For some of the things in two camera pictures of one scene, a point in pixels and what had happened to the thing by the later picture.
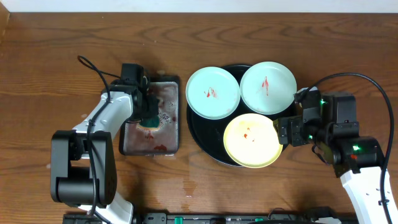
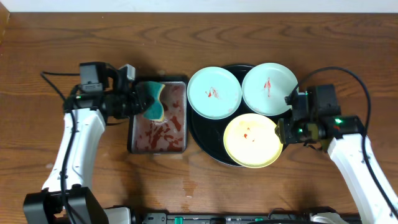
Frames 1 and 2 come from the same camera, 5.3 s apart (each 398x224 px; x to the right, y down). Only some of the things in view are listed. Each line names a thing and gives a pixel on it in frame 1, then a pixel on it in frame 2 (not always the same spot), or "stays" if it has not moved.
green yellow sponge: (151, 123) to (155, 111)
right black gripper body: (298, 134) stays
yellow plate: (252, 140) stays
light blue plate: (268, 88) stays
